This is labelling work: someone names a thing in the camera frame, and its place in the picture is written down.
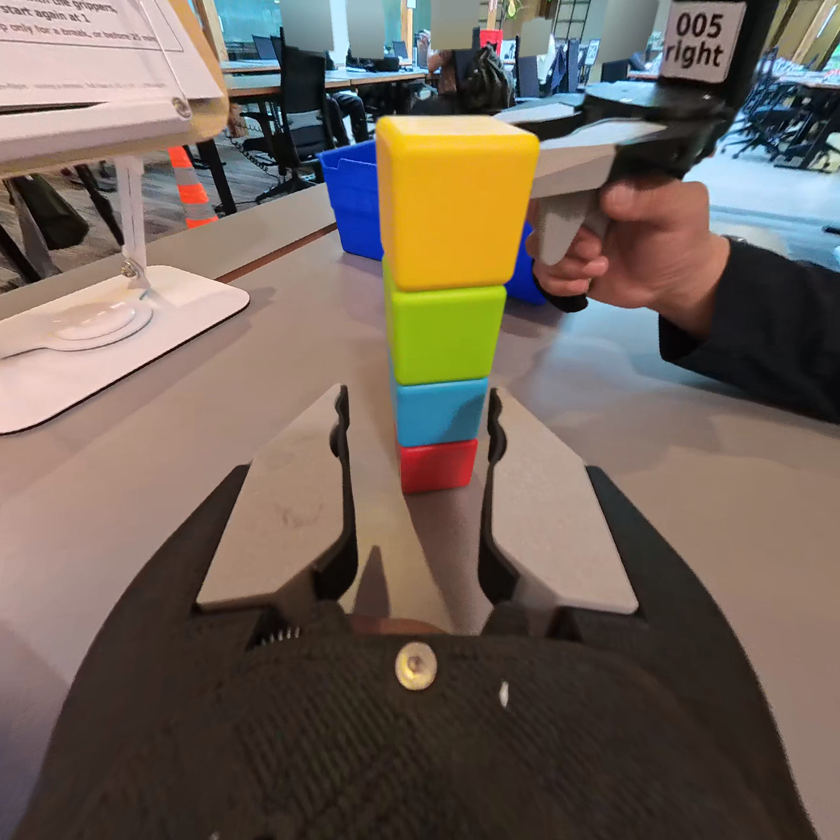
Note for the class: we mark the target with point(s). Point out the background office desk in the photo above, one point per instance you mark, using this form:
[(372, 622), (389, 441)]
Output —
[(367, 77)]

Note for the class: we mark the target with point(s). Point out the orange traffic cone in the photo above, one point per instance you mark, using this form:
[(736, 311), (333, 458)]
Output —
[(190, 193)]

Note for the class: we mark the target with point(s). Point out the person's right hand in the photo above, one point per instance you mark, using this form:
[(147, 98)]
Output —
[(656, 256)]

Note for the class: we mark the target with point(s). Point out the black bag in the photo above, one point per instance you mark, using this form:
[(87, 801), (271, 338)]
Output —
[(46, 210)]

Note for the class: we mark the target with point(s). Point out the red magnetic cube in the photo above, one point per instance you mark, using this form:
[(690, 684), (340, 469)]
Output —
[(436, 466)]

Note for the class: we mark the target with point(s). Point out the black office chair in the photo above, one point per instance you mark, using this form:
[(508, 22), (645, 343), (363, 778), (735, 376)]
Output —
[(305, 92)]

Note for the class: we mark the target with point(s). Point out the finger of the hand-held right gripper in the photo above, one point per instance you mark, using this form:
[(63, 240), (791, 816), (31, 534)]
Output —
[(544, 121), (577, 164)]

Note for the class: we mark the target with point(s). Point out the teal magnetic cube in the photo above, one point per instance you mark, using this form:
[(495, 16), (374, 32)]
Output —
[(436, 413)]

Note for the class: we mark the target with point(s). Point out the green magnetic cube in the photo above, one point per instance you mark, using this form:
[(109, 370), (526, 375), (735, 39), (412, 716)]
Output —
[(446, 334)]

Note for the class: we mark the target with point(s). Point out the yellow magnetic cube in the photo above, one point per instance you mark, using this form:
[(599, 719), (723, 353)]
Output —
[(453, 203)]

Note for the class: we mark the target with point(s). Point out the blue plastic storage bin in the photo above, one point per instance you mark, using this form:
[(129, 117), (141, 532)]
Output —
[(354, 197)]

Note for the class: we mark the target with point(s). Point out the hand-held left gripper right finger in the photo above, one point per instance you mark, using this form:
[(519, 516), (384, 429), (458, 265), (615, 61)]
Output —
[(551, 525)]

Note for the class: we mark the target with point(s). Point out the printed instruction sheet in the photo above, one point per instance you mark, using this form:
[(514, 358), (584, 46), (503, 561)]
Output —
[(79, 65)]

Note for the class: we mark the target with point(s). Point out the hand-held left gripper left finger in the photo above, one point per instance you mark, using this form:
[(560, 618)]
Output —
[(282, 518)]

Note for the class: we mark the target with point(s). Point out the white stand with wooden board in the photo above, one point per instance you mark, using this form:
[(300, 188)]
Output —
[(131, 341)]

